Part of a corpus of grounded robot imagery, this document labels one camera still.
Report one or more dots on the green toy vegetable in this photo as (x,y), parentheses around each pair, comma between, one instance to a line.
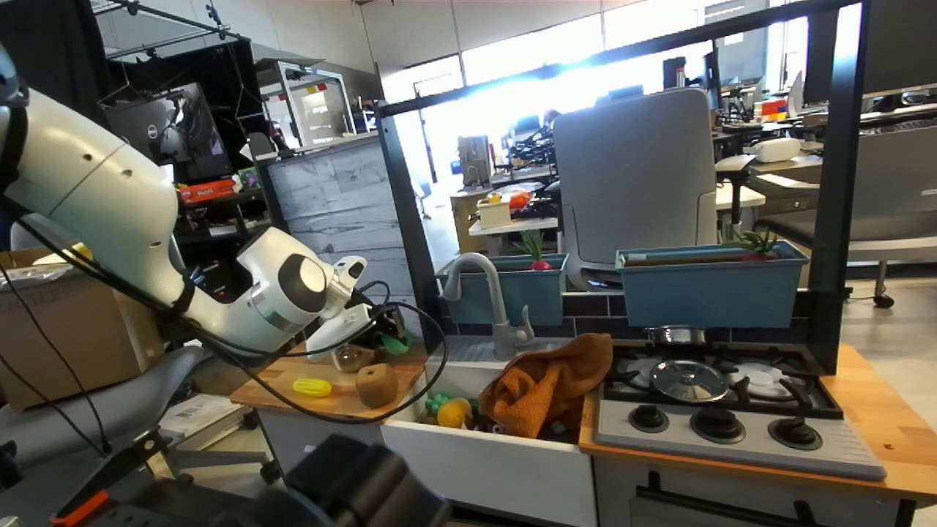
(432,402)

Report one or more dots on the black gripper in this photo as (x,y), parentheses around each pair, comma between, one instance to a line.
(375,316)

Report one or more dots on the yellow banana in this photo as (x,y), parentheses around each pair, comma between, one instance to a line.
(312,386)

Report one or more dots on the white toy sink basin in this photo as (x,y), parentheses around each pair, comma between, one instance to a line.
(486,472)

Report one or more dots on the wooden stove counter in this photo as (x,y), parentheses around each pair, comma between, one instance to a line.
(879,409)

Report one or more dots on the white toy faucet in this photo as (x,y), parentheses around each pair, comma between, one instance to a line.
(483,267)

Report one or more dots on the red flower plant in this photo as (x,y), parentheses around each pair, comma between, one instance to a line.
(539,262)

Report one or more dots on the green succulent plant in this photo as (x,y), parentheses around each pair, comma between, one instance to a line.
(754,238)

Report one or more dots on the orange cloth towel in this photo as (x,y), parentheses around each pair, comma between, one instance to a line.
(542,389)

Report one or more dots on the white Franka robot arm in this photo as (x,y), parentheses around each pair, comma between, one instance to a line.
(90,193)

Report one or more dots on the toy kitchen cabinet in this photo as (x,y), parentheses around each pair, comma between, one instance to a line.
(312,439)

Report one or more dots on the green pea plush ball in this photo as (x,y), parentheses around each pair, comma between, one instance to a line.
(397,342)

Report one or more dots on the grey office chair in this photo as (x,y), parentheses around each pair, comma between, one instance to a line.
(119,399)

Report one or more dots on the white tall chair back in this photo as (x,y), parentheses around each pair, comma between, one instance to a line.
(633,175)

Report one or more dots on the grey toy stove top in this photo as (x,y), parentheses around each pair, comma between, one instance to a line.
(743,447)

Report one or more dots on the brown kiwi plush toy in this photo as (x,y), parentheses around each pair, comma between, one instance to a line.
(375,385)

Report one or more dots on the black metal frame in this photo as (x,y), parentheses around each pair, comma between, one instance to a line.
(838,193)

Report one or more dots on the black computer monitor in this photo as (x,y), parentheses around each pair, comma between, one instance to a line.
(199,125)

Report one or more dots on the small blue planter box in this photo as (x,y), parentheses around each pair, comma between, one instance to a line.
(523,292)

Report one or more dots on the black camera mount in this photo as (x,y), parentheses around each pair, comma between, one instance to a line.
(353,484)

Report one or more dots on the white metal cabinet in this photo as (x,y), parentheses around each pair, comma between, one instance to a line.
(309,105)

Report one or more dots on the small steel pan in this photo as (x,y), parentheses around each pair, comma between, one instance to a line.
(674,335)

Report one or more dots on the yellow foam roll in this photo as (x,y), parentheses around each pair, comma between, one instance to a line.
(84,251)

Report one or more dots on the grey wood plank panel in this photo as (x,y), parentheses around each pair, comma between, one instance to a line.
(340,206)

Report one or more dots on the flat grey board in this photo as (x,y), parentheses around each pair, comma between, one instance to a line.
(199,412)

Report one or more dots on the wooden counter top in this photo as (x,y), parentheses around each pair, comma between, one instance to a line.
(274,389)

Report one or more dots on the brown cardboard box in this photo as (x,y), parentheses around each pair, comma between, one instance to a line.
(78,339)

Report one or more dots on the yellow toy fruit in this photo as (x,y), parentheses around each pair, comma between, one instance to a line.
(453,412)

